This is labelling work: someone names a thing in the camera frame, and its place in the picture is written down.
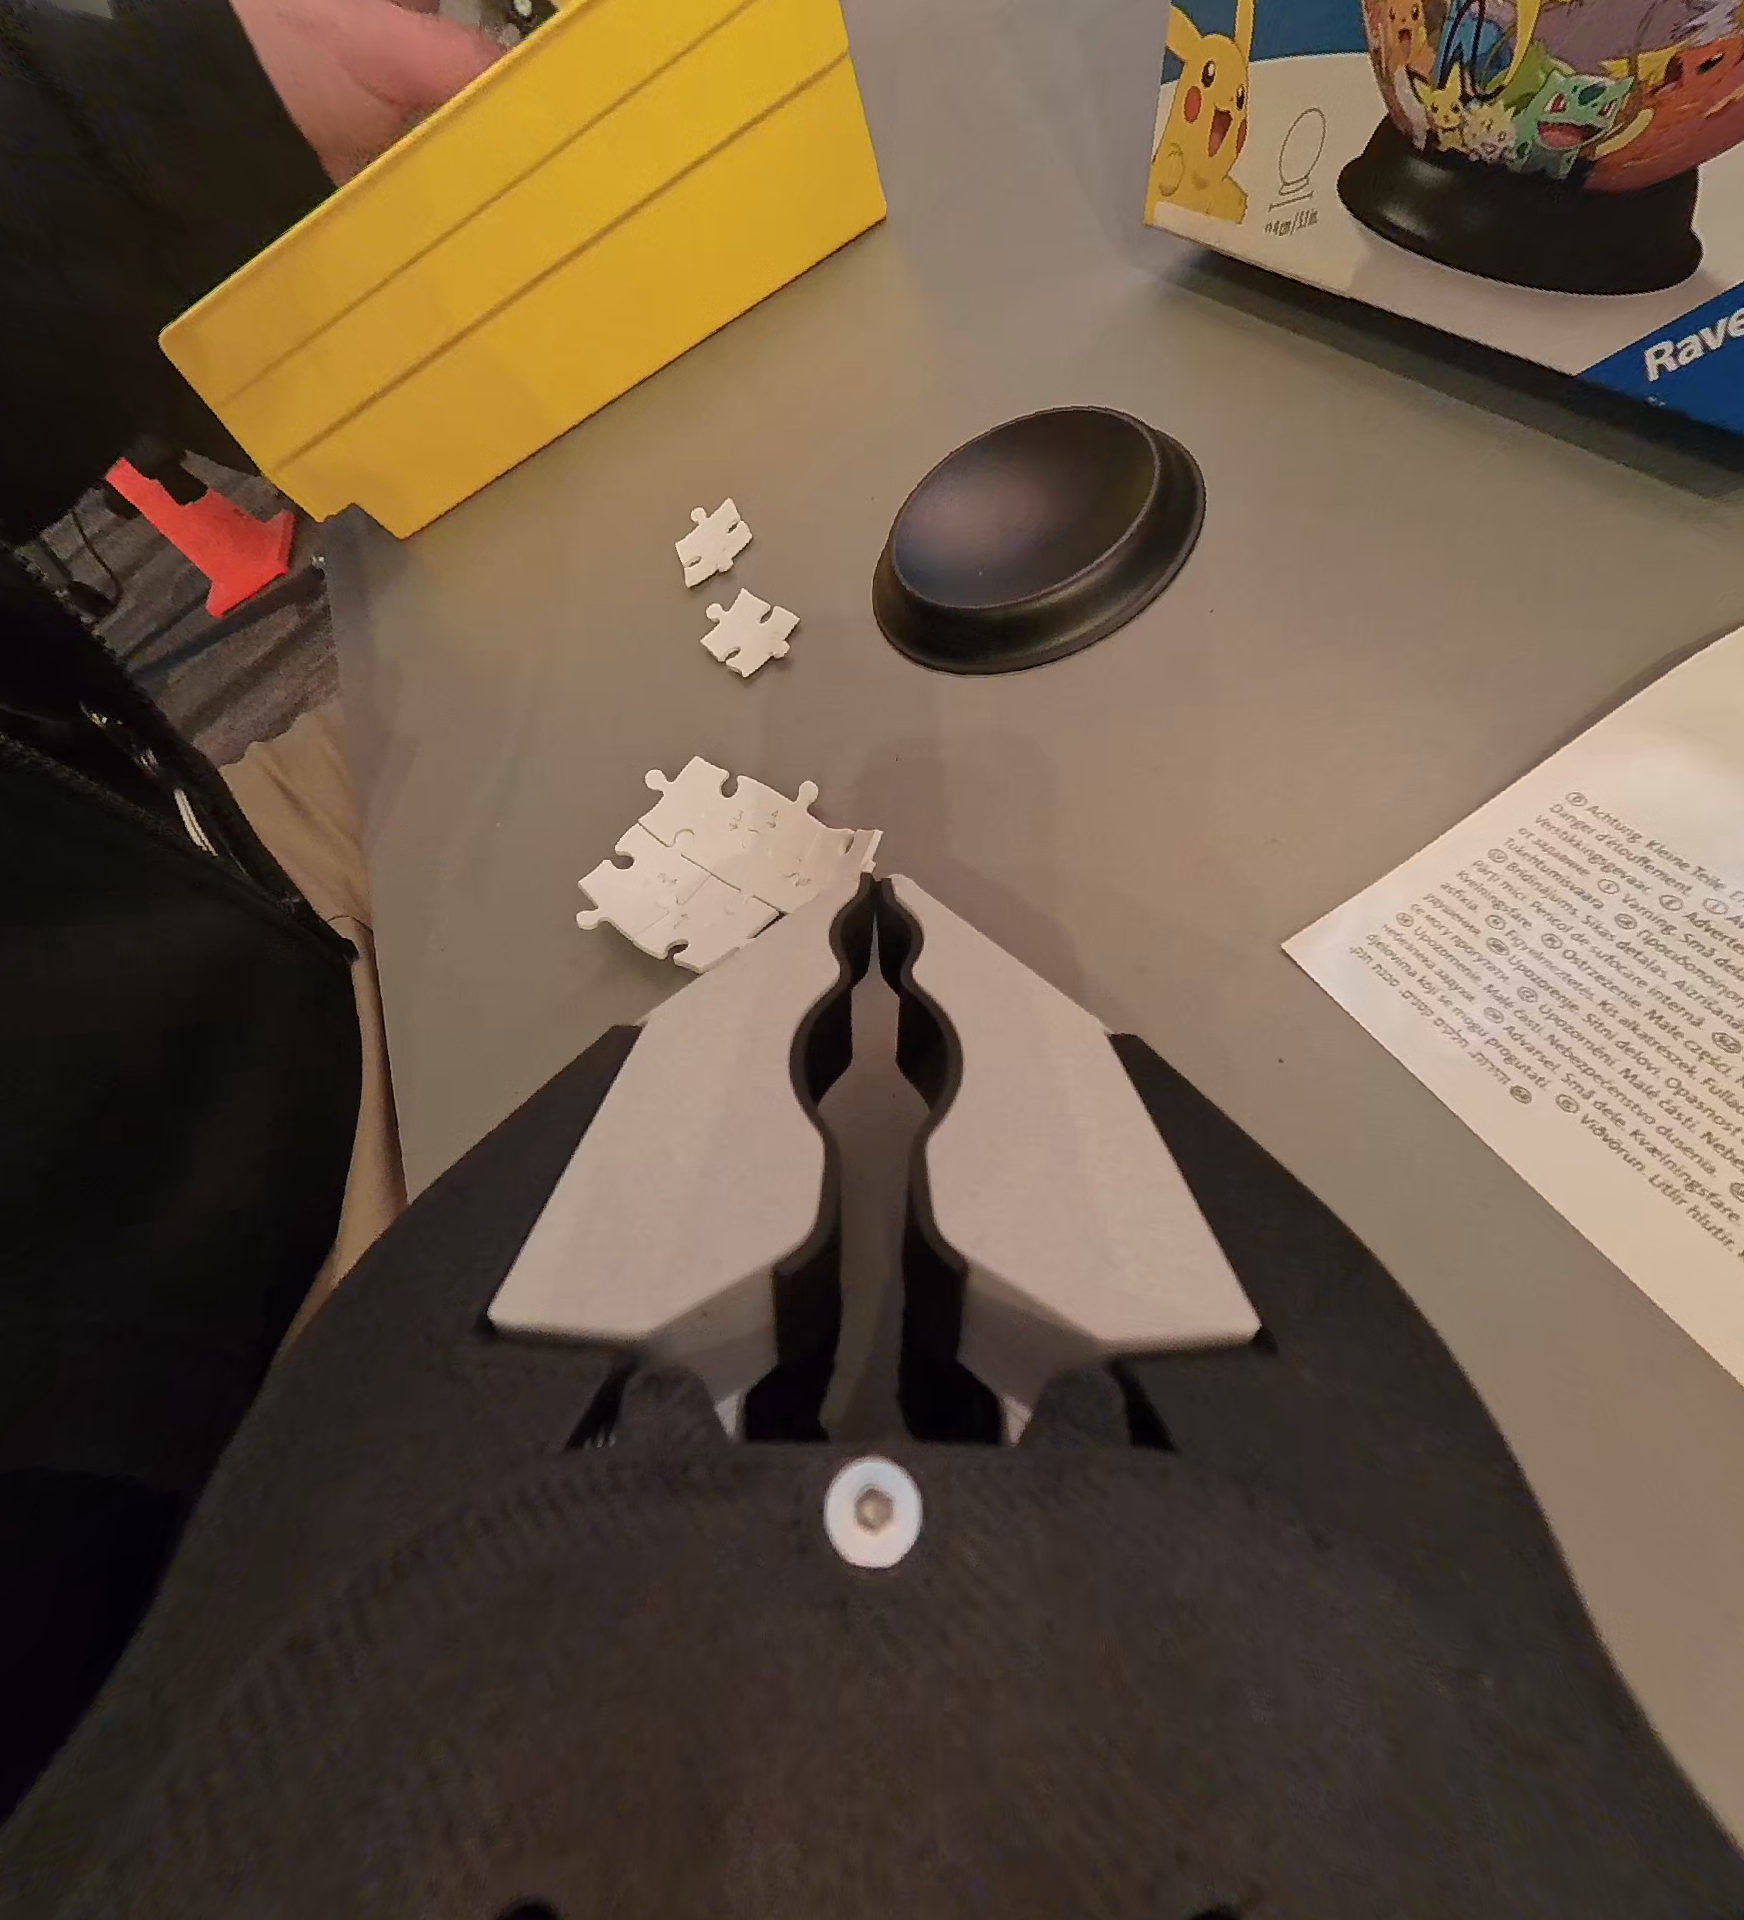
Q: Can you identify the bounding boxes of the red floor object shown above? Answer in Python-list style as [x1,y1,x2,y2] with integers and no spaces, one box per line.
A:
[103,457,300,618]

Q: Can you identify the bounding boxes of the person's left hand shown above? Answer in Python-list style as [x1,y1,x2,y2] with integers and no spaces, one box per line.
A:
[234,0,511,192]

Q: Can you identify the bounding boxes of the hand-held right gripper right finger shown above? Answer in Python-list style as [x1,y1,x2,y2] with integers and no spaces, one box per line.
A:
[875,875,1266,1446]

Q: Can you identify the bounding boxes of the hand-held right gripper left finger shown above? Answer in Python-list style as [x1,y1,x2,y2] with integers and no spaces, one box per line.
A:
[485,875,876,1439]

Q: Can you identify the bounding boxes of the white instruction sheet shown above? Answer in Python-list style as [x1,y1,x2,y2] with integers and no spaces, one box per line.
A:
[1280,572,1744,1464]

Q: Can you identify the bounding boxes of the person's beige trousers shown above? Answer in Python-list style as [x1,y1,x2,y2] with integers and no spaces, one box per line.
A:
[220,705,410,1209]

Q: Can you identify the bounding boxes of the white puzzle piece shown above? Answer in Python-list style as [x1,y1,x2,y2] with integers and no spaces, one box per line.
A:
[697,591,801,677]
[671,498,751,591]

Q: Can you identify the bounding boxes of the black round puzzle stand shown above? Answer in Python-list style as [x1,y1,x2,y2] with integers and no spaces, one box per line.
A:
[871,406,1207,681]

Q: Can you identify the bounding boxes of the printed puzzle box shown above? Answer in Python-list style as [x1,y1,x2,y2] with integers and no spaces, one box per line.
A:
[1145,0,1744,467]

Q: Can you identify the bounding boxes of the joined white puzzle section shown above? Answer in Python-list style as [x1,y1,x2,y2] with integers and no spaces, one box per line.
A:
[578,757,885,975]

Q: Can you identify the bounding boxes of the yellow plastic bin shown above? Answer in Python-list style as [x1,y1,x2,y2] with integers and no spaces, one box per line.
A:
[160,0,887,539]

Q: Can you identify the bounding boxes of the person's left forearm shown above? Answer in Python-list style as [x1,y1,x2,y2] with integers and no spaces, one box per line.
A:
[0,0,342,530]

